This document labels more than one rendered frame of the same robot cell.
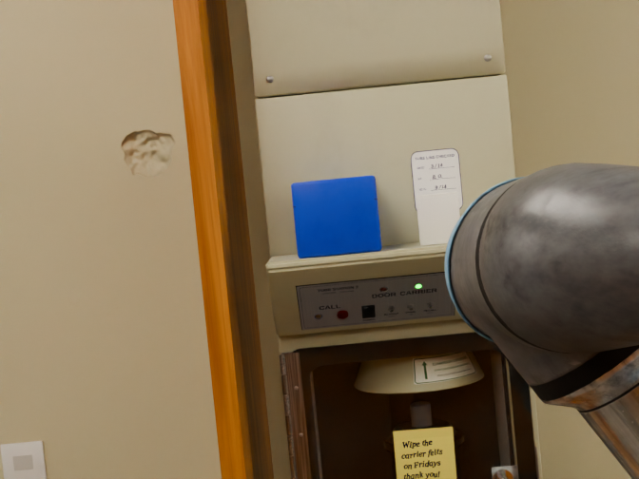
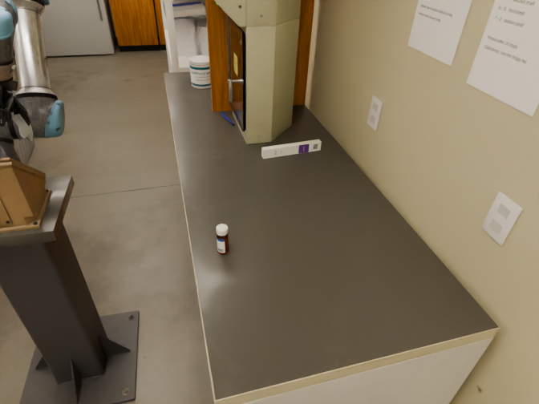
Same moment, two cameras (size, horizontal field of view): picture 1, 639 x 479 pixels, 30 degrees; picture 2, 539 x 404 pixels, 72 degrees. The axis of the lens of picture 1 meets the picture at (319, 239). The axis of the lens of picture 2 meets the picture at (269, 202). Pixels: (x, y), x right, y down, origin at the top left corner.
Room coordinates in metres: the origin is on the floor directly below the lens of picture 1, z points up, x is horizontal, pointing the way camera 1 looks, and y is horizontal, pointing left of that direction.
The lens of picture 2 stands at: (1.18, -1.66, 1.71)
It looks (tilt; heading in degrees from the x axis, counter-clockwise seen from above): 37 degrees down; 72
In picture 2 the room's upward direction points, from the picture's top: 2 degrees clockwise
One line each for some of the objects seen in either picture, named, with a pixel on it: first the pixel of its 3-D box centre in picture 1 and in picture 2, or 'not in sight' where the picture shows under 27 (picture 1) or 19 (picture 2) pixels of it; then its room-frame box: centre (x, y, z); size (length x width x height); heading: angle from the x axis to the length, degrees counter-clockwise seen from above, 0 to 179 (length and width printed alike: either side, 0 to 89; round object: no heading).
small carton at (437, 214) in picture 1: (438, 218); not in sight; (1.45, -0.15, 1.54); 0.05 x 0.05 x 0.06; 83
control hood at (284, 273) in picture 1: (401, 287); (222, 3); (1.45, -0.09, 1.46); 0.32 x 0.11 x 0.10; 89
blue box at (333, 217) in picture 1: (336, 216); not in sight; (1.45, -0.02, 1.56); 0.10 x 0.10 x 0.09; 89
